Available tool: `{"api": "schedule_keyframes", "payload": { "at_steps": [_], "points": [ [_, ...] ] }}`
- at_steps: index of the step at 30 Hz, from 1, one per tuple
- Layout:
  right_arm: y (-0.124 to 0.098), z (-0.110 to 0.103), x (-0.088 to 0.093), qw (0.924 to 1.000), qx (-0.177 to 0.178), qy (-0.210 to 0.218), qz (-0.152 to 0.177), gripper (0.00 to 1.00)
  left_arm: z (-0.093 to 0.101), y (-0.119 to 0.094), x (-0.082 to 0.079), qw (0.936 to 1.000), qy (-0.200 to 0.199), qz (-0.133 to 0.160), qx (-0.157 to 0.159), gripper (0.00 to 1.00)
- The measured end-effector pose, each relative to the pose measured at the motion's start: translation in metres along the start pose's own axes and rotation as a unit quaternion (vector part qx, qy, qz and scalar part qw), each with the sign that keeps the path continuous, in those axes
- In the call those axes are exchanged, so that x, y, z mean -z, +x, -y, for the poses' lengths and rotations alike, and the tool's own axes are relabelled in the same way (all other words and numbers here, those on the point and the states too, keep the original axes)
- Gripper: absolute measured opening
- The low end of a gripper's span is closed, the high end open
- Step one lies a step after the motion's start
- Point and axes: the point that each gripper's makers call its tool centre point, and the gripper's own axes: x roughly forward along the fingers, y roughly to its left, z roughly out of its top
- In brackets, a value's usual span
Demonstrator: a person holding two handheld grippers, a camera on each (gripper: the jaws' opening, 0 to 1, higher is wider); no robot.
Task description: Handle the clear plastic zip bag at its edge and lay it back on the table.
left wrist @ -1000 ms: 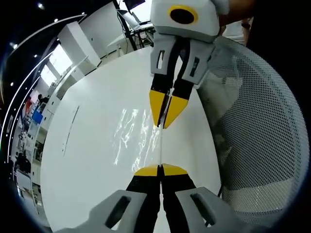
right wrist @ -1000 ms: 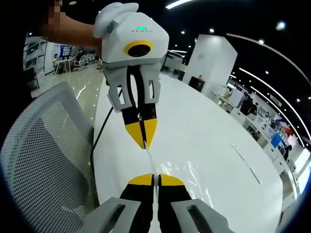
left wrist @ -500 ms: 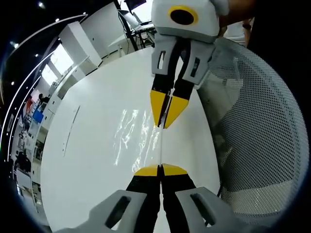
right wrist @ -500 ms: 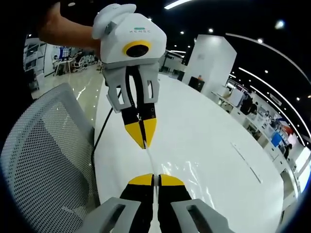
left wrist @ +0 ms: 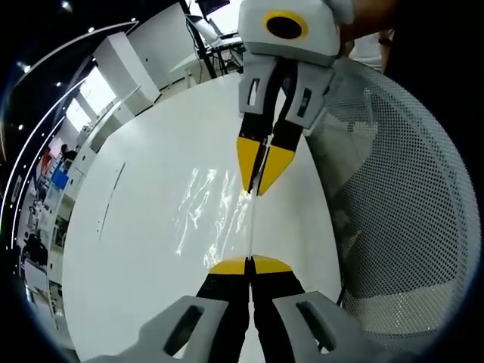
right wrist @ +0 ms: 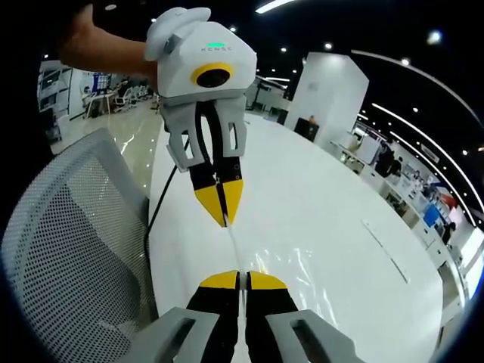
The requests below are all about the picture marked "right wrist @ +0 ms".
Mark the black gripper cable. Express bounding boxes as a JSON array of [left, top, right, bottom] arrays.
[[144, 135, 191, 265]]

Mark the black box by pillar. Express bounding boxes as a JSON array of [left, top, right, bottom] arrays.
[[293, 117, 321, 143]]

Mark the grey mesh office chair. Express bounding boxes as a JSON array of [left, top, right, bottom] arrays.
[[0, 127, 160, 363]]

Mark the white square pillar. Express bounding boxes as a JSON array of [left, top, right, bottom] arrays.
[[284, 51, 371, 144]]

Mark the clear plastic food packaging bag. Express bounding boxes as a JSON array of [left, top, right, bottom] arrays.
[[225, 222, 352, 363]]

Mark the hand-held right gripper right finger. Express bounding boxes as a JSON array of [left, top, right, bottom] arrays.
[[245, 271, 364, 363]]

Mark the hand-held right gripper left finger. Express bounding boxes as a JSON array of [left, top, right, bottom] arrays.
[[116, 270, 241, 363]]

